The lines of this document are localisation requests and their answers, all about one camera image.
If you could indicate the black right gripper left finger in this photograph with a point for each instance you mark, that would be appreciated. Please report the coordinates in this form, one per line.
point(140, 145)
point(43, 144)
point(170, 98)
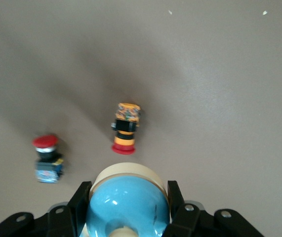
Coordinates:
point(64, 219)

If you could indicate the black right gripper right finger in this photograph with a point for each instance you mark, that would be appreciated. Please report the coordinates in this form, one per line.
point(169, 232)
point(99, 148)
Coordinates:
point(192, 222)

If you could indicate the light blue desk bell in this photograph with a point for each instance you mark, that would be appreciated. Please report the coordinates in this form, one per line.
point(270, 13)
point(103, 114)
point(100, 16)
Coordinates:
point(128, 197)

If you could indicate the red button black blue body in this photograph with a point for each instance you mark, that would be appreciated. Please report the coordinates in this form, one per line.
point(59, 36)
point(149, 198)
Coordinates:
point(48, 160)

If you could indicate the red button orange yellow body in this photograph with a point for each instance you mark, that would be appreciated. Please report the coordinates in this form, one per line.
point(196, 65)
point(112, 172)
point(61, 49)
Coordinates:
point(127, 123)

